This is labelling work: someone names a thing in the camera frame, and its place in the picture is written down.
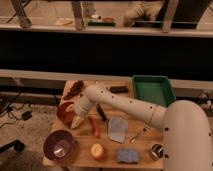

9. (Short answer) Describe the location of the red-orange bowl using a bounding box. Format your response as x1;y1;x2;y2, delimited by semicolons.
57;102;75;127

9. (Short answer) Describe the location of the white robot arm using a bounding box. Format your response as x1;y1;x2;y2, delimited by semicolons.
73;84;213;171

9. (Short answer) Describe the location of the purple bowl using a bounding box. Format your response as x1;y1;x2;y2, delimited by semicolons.
43;130;77;162

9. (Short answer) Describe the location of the bunch of dark grapes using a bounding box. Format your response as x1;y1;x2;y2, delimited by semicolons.
63;80;84;100

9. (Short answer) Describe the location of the red yellow apple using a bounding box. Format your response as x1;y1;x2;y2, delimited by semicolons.
90;143;105;160

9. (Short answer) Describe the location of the light blue cloth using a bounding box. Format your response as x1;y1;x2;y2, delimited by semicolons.
108;117;128;143

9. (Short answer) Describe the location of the black rectangular block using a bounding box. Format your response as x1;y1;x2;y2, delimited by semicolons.
110;86;128;93

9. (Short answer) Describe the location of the black power adapter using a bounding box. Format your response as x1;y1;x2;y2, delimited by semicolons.
21;111;32;121

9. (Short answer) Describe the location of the blue sponge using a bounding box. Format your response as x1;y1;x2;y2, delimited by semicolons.
117;149;139;164

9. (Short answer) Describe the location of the metal spoon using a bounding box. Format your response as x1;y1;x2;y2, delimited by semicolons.
129;127;149;144

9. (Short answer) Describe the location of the black chair leg caster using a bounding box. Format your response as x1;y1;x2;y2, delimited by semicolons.
0;139;25;153

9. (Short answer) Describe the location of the green plastic tray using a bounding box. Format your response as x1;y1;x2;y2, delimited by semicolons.
132;75;176;107

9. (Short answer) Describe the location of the black handled knife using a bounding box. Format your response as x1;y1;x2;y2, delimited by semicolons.
96;104;107;121

